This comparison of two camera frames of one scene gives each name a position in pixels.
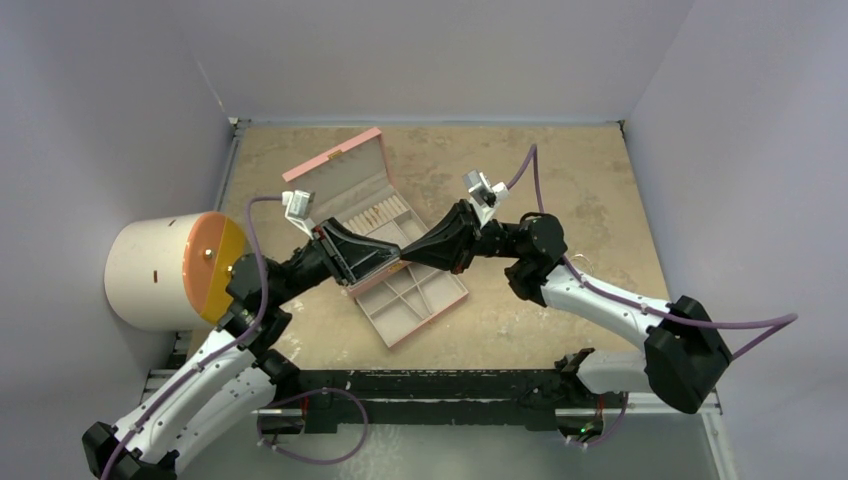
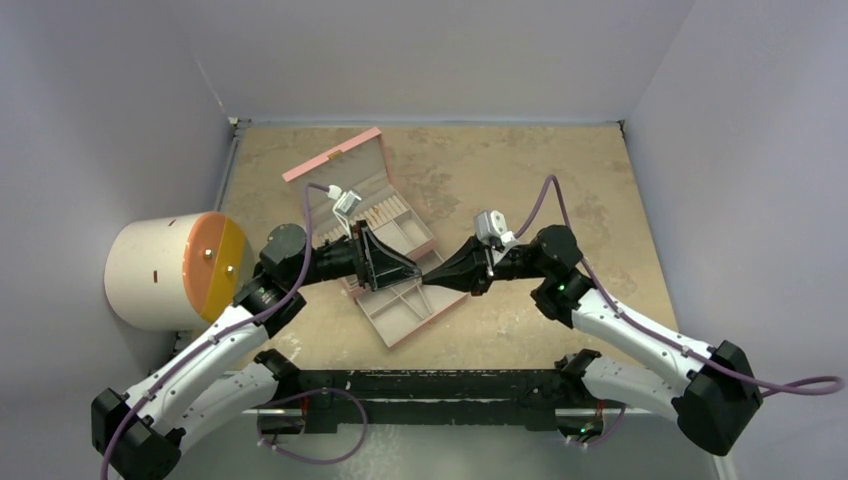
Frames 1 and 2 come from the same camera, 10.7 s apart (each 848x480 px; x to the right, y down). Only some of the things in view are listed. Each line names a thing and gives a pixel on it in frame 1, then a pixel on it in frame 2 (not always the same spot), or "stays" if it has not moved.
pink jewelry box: (351, 187) stays
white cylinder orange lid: (171, 273) stays
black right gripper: (468, 237) to (486, 266)
